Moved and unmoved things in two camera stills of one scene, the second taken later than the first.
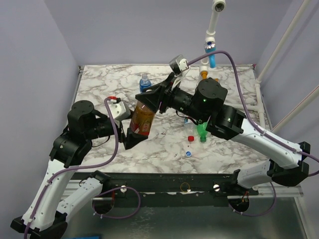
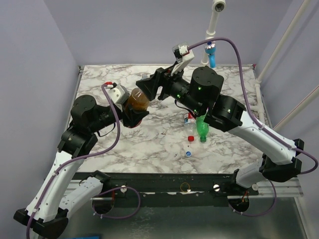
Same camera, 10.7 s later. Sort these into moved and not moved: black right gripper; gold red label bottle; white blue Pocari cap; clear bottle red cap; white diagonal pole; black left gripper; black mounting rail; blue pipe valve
Moved: black left gripper; gold red label bottle; black right gripper
Not moved: clear bottle red cap; blue pipe valve; white blue Pocari cap; white diagonal pole; black mounting rail
